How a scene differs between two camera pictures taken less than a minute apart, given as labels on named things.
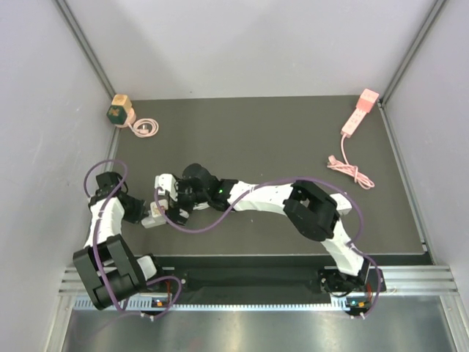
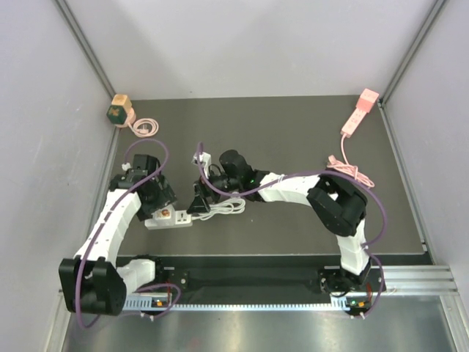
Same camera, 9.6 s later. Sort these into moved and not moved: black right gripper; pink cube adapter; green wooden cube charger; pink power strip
Moved: black right gripper
Not moved: pink cube adapter; pink power strip; green wooden cube charger
